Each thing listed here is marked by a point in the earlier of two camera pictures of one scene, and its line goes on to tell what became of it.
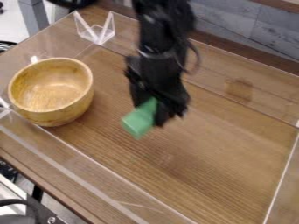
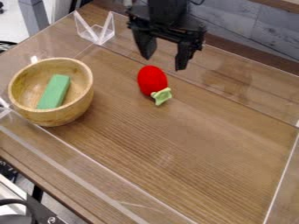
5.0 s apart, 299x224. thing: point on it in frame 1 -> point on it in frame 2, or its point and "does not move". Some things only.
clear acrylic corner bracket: [96, 33] does not move
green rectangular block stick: [139, 121] -> [55, 91]
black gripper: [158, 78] -> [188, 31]
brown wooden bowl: [51, 91] does not move
